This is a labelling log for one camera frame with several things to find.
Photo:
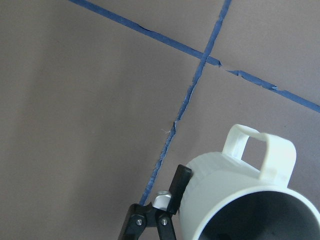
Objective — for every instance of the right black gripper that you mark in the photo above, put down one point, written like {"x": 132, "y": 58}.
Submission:
{"x": 157, "y": 214}

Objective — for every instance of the white mug with handle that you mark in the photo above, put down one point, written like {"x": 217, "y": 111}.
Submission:
{"x": 242, "y": 193}

